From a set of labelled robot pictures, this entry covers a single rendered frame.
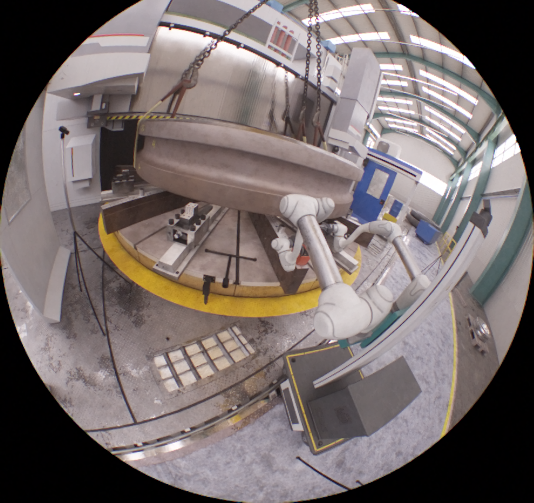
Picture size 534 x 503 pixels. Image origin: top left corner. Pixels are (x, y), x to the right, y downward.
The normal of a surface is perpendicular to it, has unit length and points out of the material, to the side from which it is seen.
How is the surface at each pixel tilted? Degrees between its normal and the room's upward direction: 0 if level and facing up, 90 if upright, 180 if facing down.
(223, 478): 0
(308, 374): 0
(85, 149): 90
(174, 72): 90
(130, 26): 90
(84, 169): 90
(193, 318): 0
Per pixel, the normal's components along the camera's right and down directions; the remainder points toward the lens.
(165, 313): 0.25, -0.83
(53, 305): 0.65, -0.76
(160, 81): 0.63, 0.53
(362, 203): -0.75, 0.15
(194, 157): -0.18, 0.46
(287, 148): 0.20, 0.54
